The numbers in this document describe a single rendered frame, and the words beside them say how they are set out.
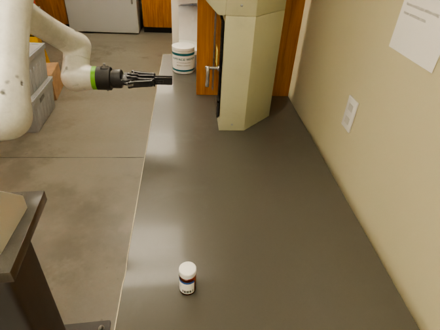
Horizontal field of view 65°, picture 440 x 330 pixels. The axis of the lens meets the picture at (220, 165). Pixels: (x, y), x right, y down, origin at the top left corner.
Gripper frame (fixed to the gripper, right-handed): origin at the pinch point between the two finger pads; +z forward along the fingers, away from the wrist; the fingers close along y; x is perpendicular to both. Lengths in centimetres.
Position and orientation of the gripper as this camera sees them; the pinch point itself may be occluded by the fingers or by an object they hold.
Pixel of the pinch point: (163, 80)
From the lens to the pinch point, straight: 145.6
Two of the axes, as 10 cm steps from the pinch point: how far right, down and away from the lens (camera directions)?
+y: -0.7, -6.1, 7.9
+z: 10.0, 0.0, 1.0
